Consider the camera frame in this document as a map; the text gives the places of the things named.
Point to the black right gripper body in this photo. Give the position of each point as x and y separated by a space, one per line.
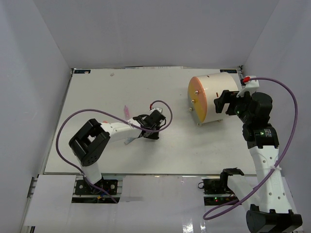
241 106

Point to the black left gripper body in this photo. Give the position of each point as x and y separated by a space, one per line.
153 135

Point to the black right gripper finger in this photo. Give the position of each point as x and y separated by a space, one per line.
225 97
219 106

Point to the cream round drawer organizer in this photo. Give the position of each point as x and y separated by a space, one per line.
203 90

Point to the pink clear highlighter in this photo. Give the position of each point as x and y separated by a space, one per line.
126 113

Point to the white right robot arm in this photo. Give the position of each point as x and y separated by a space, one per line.
267 207

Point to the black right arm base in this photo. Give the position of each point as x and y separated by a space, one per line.
214 193

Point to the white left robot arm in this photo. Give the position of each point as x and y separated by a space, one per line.
90 141

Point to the blue cap clear highlighter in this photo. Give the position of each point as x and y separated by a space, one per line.
128 140

